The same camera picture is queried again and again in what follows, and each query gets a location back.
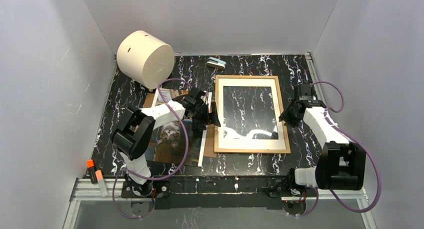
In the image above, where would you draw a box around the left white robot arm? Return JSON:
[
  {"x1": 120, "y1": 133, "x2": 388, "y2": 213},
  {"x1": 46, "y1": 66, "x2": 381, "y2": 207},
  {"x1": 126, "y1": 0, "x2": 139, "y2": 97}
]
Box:
[{"x1": 110, "y1": 87, "x2": 221, "y2": 185}]

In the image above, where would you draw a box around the teal white stapler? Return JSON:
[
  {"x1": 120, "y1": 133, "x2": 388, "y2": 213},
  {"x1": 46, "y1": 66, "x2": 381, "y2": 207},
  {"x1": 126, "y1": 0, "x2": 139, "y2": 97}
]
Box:
[{"x1": 205, "y1": 57, "x2": 227, "y2": 70}]

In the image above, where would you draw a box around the cat and books photo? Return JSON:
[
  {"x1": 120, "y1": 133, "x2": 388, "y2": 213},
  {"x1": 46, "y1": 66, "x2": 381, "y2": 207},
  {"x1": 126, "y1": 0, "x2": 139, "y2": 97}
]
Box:
[{"x1": 144, "y1": 88, "x2": 206, "y2": 167}]

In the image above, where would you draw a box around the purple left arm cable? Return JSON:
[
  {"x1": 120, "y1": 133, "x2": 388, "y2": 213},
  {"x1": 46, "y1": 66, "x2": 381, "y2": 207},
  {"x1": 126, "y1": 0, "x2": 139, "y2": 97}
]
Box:
[{"x1": 111, "y1": 78, "x2": 194, "y2": 220}]

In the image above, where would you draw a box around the light wooden picture frame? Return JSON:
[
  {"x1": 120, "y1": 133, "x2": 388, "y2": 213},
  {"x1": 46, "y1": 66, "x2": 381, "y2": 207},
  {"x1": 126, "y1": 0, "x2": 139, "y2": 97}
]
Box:
[{"x1": 213, "y1": 75, "x2": 291, "y2": 155}]

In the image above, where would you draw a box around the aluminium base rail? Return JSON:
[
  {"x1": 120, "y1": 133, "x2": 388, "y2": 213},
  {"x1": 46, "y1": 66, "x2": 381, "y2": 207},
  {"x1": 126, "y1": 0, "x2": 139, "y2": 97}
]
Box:
[{"x1": 63, "y1": 176, "x2": 376, "y2": 229}]

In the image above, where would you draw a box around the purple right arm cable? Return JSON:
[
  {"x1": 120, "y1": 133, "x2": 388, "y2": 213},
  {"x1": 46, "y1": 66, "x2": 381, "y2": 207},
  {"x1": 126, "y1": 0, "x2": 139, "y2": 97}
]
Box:
[{"x1": 299, "y1": 81, "x2": 382, "y2": 217}]

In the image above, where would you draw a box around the clear acrylic sheet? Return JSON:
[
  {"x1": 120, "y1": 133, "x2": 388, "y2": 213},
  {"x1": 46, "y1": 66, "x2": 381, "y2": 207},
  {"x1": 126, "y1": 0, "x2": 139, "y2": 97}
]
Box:
[{"x1": 221, "y1": 86, "x2": 279, "y2": 140}]

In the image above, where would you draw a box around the orange cap black marker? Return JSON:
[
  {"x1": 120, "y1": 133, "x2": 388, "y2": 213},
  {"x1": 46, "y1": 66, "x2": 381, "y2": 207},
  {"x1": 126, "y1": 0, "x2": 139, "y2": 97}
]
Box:
[{"x1": 86, "y1": 159, "x2": 98, "y2": 184}]

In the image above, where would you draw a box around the peach cap glue stick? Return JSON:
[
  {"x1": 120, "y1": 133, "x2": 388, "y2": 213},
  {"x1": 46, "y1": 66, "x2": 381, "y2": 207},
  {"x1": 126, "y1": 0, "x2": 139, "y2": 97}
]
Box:
[{"x1": 95, "y1": 170, "x2": 108, "y2": 198}]

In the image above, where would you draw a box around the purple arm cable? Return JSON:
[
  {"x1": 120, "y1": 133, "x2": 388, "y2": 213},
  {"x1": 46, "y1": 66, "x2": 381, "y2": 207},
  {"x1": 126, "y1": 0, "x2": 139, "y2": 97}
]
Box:
[
  {"x1": 111, "y1": 78, "x2": 194, "y2": 220},
  {"x1": 299, "y1": 81, "x2": 382, "y2": 217}
]

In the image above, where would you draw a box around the brown backing board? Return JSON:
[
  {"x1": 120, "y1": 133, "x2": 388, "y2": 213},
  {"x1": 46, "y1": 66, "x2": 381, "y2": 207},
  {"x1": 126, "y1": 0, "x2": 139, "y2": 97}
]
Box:
[{"x1": 142, "y1": 92, "x2": 217, "y2": 158}]

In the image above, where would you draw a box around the white mat board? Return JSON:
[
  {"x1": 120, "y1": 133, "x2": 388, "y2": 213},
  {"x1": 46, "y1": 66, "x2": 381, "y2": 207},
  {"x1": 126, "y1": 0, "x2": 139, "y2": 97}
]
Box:
[{"x1": 215, "y1": 78, "x2": 286, "y2": 150}]

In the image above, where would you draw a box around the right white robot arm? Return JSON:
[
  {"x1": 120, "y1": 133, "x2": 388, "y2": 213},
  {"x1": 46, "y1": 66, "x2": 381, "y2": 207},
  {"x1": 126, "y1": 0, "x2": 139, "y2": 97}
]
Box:
[{"x1": 279, "y1": 84, "x2": 366, "y2": 191}]

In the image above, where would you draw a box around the large white cylinder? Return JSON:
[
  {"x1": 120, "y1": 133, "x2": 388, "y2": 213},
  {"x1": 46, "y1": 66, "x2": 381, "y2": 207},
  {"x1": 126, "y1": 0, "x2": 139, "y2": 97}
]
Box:
[{"x1": 116, "y1": 30, "x2": 175, "y2": 90}]

